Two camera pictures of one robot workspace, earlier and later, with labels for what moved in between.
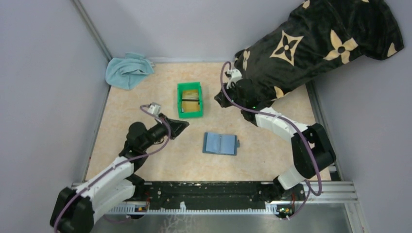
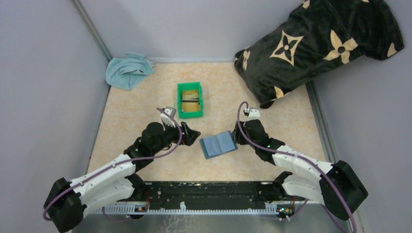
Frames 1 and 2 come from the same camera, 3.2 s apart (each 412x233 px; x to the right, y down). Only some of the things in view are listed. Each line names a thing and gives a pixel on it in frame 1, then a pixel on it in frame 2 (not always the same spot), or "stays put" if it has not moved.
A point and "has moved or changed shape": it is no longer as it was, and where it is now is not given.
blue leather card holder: [219, 143] has moved or changed shape
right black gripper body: [231, 94] to [240, 135]
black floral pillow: [320, 35] stays put
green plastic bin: [190, 100] stays put
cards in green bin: [190, 101] stays put
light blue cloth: [125, 73] stays put
